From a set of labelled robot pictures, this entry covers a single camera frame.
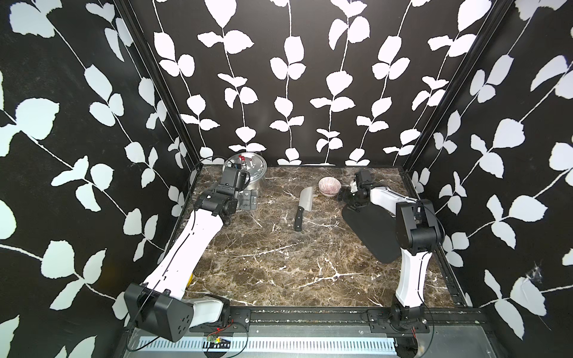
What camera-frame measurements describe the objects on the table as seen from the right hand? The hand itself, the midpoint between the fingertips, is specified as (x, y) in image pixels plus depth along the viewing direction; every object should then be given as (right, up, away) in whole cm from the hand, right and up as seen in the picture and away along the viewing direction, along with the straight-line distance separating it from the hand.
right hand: (340, 201), depth 104 cm
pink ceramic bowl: (-4, +7, +7) cm, 11 cm away
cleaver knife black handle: (-20, -7, -5) cm, 22 cm away
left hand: (-41, +5, -26) cm, 49 cm away
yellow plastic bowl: (-61, -27, -22) cm, 70 cm away
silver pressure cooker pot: (-39, +16, -3) cm, 42 cm away
